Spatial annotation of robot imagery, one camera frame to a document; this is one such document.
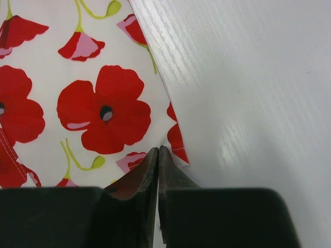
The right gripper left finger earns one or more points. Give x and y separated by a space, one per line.
121 215

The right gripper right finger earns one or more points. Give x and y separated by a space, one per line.
192 216

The white red poppy skirt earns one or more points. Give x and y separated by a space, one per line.
82 101

